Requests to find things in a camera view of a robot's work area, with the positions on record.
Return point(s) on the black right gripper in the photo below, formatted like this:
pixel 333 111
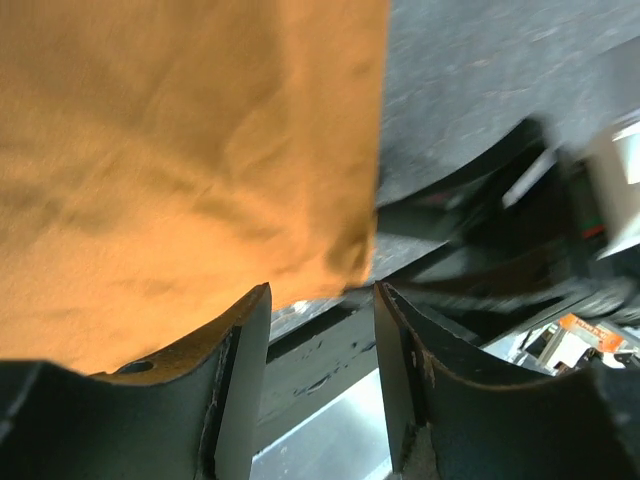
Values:
pixel 528 217

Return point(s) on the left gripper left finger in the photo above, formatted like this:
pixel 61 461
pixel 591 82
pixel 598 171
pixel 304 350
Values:
pixel 187 411

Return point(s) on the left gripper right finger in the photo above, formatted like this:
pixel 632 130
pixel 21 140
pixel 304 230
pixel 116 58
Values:
pixel 490 419

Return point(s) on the orange cloth napkin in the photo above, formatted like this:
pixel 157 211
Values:
pixel 161 158

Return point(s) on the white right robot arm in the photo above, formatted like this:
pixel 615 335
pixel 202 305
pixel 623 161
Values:
pixel 612 156

